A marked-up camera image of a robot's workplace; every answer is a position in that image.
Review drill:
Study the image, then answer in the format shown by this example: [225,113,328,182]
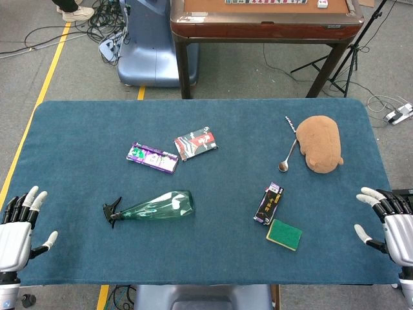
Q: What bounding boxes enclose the red black white snack packet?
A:
[173,126,219,161]

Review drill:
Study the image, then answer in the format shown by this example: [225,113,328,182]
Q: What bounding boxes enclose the purple snack packet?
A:
[125,141,179,175]

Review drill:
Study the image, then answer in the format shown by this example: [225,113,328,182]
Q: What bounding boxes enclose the metal spoon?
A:
[277,138,297,173]

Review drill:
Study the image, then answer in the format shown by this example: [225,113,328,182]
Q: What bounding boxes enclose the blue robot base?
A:
[117,0,199,88]

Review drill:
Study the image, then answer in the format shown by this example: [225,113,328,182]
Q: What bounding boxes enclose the grey robot torso base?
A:
[132,284,281,310]

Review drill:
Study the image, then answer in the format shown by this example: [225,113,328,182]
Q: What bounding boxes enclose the white power strip with cables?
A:
[98,34,125,62]

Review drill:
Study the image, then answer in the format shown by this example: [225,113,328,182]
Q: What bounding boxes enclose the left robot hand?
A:
[0,185,59,274]

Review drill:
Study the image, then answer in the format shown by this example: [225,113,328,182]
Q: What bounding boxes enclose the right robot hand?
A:
[354,186,413,269]

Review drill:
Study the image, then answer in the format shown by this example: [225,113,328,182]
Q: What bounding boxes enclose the black trouser leg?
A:
[51,0,83,13]

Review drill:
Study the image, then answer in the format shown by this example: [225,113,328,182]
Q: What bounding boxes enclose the beige shoe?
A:
[61,6,95,23]

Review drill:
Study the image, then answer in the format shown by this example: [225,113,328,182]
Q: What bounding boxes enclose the brown plush toy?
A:
[295,115,345,174]

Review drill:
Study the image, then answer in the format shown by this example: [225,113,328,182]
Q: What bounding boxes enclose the row of mahjong tiles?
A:
[225,0,308,5]

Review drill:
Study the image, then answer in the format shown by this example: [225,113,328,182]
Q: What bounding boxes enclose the black snack packet gold print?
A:
[253,181,285,226]

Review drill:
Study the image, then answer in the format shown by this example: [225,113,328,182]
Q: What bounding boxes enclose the blue table cloth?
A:
[0,98,407,287]

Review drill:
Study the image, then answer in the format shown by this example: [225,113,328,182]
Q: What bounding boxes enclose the white power strip black plug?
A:
[385,103,413,125]

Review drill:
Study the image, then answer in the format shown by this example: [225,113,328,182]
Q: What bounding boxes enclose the brown mahjong table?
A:
[170,0,365,99]

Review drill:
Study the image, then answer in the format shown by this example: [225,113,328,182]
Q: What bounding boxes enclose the white floor cable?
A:
[367,95,413,122]

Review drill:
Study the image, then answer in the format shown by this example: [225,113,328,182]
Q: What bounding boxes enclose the black tripod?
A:
[290,0,388,98]

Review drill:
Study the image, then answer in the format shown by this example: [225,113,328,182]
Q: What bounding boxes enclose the green yellow sponge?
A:
[265,218,303,252]

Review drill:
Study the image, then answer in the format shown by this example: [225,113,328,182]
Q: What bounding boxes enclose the black cable bundle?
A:
[86,0,130,65]

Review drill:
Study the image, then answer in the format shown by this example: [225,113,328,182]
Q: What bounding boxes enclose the green spray bottle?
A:
[102,189,196,229]

